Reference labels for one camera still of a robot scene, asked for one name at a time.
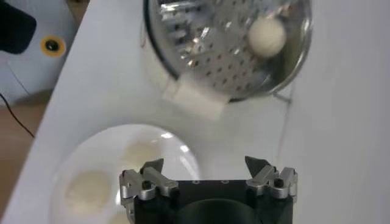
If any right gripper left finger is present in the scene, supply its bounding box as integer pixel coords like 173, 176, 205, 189
119, 158, 180, 215

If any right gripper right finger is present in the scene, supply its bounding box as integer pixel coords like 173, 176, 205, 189
244, 155, 299, 200

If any white steamed baozi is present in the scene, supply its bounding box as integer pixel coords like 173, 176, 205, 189
120, 140, 164, 171
65, 169, 113, 215
247, 16, 288, 58

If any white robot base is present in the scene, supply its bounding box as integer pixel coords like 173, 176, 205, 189
0, 0, 80, 106

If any stainless steel steamer pot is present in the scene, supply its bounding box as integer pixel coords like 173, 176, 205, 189
143, 0, 314, 103

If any round white plate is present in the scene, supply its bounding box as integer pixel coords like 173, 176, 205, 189
48, 123, 202, 224

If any cream electric cooker base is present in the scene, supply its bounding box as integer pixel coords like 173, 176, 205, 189
140, 18, 232, 121

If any black floor cable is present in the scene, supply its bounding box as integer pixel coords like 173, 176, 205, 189
0, 93, 36, 138

